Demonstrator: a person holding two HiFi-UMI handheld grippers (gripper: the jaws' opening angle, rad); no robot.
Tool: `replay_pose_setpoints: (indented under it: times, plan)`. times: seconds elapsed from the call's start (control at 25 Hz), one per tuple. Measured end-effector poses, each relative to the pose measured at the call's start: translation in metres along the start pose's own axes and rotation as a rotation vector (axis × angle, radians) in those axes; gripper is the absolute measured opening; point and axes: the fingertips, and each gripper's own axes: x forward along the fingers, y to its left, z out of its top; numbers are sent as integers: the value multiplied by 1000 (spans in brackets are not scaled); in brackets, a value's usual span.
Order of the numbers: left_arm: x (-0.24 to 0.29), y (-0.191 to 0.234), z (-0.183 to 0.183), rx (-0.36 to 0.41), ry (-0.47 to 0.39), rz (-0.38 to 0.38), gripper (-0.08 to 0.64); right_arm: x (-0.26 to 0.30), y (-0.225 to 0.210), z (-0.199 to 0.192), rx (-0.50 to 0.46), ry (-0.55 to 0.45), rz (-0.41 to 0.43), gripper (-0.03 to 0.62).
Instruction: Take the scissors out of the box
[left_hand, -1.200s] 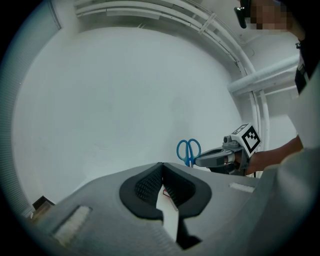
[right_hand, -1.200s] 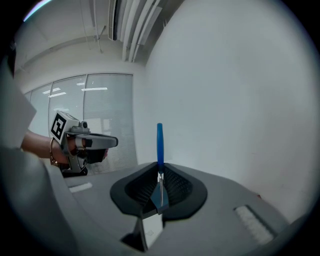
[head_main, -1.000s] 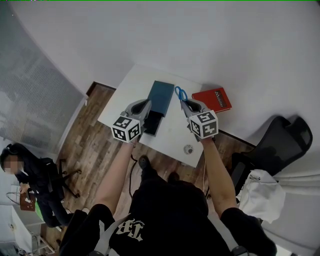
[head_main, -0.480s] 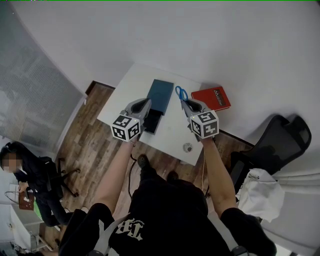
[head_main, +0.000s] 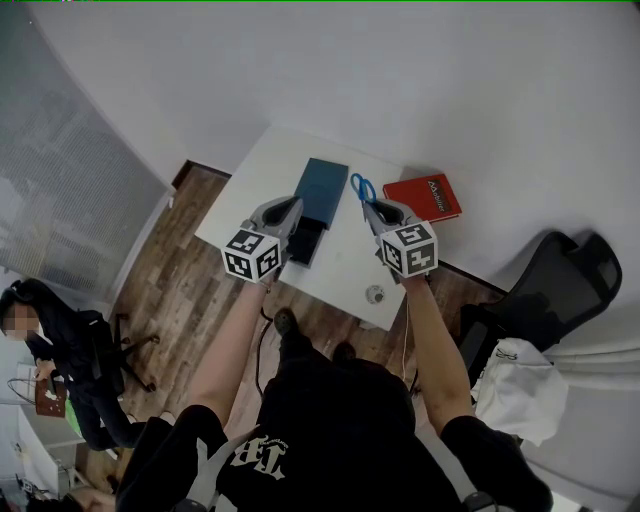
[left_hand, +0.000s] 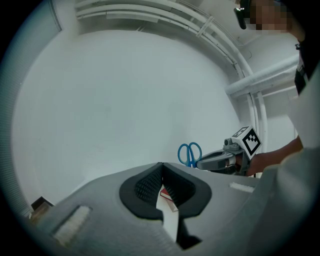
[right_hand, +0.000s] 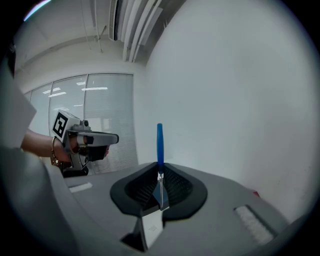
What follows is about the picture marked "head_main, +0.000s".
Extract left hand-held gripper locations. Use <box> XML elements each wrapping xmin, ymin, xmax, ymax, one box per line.
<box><xmin>220</xmin><ymin>195</ymin><xmax>305</xmax><ymax>285</ymax></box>

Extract person's black trousers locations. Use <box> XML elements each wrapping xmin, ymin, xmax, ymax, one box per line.
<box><xmin>277</xmin><ymin>329</ymin><xmax>362</xmax><ymax>384</ymax></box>

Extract white cable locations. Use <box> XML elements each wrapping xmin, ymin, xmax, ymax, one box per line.
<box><xmin>399</xmin><ymin>299</ymin><xmax>412</xmax><ymax>387</ymax></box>

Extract black swivel chair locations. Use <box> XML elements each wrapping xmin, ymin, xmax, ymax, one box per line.
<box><xmin>74</xmin><ymin>309</ymin><xmax>161</xmax><ymax>394</ymax></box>

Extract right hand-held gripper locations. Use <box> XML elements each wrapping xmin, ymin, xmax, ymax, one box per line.
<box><xmin>360</xmin><ymin>198</ymin><xmax>440</xmax><ymax>280</ymax></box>

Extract blue-handled scissors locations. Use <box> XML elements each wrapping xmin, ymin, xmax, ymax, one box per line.
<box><xmin>349</xmin><ymin>172</ymin><xmax>377</xmax><ymax>207</ymax></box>

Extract person's black printed t-shirt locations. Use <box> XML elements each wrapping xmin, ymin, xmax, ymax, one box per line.
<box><xmin>114</xmin><ymin>367</ymin><xmax>554</xmax><ymax>512</ymax></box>

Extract glass partition with blinds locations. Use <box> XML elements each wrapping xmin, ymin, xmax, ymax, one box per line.
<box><xmin>0</xmin><ymin>0</ymin><xmax>174</xmax><ymax>301</ymax></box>

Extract grey harness strap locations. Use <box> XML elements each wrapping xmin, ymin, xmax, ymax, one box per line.
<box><xmin>192</xmin><ymin>424</ymin><xmax>262</xmax><ymax>512</ymax></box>

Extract white garment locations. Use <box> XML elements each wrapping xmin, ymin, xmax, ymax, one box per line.
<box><xmin>472</xmin><ymin>338</ymin><xmax>570</xmax><ymax>447</ymax></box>

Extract white desk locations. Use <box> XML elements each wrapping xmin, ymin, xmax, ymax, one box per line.
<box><xmin>0</xmin><ymin>399</ymin><xmax>87</xmax><ymax>494</ymax></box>

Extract green bag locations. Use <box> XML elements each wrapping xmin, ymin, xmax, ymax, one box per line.
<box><xmin>66</xmin><ymin>399</ymin><xmax>84</xmax><ymax>436</ymax></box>

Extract person's black left shoe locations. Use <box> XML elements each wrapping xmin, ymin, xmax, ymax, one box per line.
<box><xmin>273</xmin><ymin>307</ymin><xmax>299</xmax><ymax>337</ymax></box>

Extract brown handbag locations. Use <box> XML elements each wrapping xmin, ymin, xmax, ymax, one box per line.
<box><xmin>7</xmin><ymin>377</ymin><xmax>68</xmax><ymax>419</ymax></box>

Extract person's left forearm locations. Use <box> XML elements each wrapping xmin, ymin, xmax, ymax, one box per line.
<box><xmin>187</xmin><ymin>282</ymin><xmax>271</xmax><ymax>431</ymax></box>

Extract black mesh office chair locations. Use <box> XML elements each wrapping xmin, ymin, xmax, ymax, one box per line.
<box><xmin>457</xmin><ymin>229</ymin><xmax>624</xmax><ymax>392</ymax></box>

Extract person's right forearm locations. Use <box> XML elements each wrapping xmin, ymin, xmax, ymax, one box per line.
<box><xmin>399</xmin><ymin>272</ymin><xmax>474</xmax><ymax>436</ymax></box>

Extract red hardcover book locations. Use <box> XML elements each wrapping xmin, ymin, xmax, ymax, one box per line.
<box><xmin>382</xmin><ymin>173</ymin><xmax>463</xmax><ymax>225</ymax></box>

